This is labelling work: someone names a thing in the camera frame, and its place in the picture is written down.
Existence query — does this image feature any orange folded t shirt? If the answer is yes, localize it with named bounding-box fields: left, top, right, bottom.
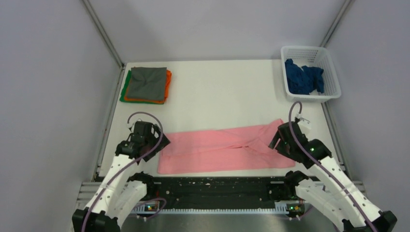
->
left=126, top=69, right=172, bottom=100

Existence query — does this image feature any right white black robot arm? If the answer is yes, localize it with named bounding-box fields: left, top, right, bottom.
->
left=269, top=120, right=397, bottom=232

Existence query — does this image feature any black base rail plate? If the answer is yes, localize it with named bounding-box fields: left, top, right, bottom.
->
left=121, top=174, right=316, bottom=212

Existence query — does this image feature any blue crumpled t shirt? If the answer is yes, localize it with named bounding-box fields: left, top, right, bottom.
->
left=284, top=59, right=324, bottom=95

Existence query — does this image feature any green folded t shirt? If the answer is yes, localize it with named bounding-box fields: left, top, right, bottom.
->
left=119, top=71, right=166, bottom=105

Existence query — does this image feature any grey folded t shirt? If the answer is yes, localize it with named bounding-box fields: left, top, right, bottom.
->
left=125, top=67, right=167, bottom=101

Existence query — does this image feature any pink t shirt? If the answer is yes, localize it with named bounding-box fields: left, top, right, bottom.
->
left=158, top=119, right=295, bottom=174

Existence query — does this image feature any white plastic basket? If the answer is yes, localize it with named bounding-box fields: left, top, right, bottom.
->
left=281, top=46, right=341, bottom=103

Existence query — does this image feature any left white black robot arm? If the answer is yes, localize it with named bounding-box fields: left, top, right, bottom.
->
left=72, top=121, right=170, bottom=232

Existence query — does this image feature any white cable duct strip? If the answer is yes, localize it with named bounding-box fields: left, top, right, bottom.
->
left=131, top=203, right=289, bottom=215

